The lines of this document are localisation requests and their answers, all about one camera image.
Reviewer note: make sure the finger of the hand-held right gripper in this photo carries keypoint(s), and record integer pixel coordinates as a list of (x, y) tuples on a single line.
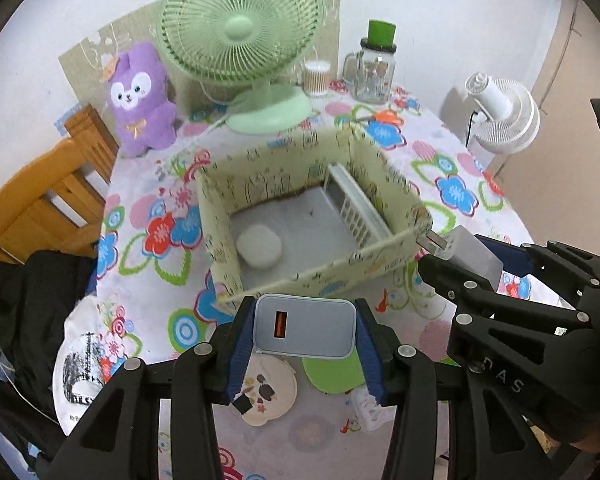
[(445, 277), (510, 260)]

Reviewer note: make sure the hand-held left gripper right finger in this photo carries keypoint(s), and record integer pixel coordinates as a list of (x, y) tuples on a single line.
[(372, 360)]

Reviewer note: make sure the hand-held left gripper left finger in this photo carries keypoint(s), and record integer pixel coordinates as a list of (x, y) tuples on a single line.
[(240, 350)]

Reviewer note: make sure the white cube charger adapter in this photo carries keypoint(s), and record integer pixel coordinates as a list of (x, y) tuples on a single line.
[(472, 255)]

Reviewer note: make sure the green rounded case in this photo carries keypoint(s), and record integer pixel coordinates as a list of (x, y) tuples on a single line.
[(335, 375)]

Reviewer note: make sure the clear box of floss picks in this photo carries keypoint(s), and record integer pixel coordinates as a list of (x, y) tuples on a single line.
[(367, 412)]

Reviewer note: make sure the cream round cartoon coaster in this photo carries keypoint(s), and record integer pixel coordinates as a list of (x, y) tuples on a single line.
[(275, 390)]

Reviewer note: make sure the white rounded earbuds case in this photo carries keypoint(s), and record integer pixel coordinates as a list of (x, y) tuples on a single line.
[(259, 248)]

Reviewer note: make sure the white plastic rack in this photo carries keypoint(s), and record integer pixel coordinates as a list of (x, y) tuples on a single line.
[(352, 202)]

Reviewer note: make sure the yellow patterned storage box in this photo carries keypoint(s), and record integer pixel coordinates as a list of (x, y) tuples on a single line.
[(260, 180)]

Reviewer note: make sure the floral tablecloth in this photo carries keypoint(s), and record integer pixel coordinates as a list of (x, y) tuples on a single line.
[(145, 270)]

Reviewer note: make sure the white standing fan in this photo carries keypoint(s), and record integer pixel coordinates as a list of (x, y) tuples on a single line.
[(505, 115)]

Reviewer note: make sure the white printed tote bag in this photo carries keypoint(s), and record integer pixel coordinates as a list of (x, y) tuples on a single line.
[(82, 375)]

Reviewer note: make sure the black clothing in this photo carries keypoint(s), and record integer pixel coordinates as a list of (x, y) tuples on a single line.
[(35, 310)]

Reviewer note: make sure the glass mug jar green lid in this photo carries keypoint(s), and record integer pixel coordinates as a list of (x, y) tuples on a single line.
[(375, 80)]

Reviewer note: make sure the beige wooden cabinet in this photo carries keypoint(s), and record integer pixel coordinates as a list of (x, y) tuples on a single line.
[(580, 60)]

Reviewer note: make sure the cotton swab jar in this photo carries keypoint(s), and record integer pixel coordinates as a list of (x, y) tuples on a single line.
[(316, 82)]

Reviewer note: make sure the wooden chair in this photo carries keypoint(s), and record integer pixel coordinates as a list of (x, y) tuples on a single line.
[(40, 200)]

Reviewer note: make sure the purple plush toy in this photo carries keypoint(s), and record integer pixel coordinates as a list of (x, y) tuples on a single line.
[(140, 110)]

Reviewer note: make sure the green desk fan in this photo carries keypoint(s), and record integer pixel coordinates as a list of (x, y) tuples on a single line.
[(240, 27)]

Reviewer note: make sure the blue wall sticker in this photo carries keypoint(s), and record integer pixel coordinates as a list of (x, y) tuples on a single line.
[(65, 120)]

